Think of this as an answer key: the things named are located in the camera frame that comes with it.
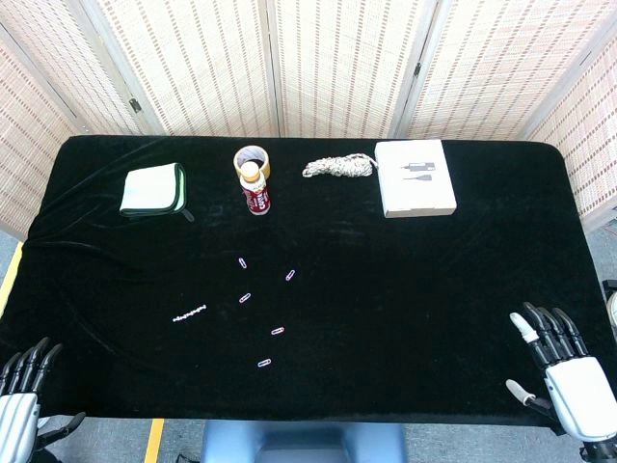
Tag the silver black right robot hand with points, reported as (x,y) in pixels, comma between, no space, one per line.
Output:
(578,390)

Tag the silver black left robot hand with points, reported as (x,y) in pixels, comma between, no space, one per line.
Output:
(19,415)

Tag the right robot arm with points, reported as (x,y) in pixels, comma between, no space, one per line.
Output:
(600,451)

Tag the yellow floor tape strip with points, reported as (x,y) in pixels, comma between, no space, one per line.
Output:
(154,441)
(10,280)

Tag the black velvet table cloth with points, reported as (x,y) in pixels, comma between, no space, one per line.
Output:
(385,299)

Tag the woven bamboo screen panel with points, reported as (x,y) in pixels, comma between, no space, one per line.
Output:
(24,169)
(588,144)
(202,67)
(62,53)
(496,67)
(347,67)

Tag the paperclip bottom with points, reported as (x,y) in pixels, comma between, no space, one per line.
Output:
(264,363)

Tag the paperclip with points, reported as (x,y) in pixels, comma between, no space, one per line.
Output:
(277,331)
(264,363)
(290,275)
(244,263)
(245,297)

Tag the folded light green cloth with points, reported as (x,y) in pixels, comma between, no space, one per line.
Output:
(149,189)

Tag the white cardboard product box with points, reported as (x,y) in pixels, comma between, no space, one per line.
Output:
(417,185)

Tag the blue robot torso base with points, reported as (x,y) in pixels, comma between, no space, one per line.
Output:
(299,441)

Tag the red label drink bottle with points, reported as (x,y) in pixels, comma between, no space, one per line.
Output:
(256,198)

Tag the beige tape roll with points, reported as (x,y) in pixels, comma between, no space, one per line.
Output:
(239,159)

